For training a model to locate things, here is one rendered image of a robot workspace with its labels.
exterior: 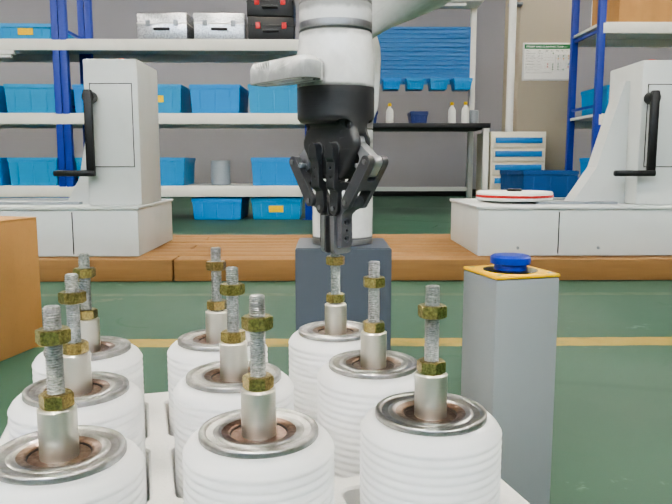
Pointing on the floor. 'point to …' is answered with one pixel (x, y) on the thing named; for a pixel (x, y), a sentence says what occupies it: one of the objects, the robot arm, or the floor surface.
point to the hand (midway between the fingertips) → (335, 233)
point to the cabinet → (510, 154)
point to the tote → (540, 180)
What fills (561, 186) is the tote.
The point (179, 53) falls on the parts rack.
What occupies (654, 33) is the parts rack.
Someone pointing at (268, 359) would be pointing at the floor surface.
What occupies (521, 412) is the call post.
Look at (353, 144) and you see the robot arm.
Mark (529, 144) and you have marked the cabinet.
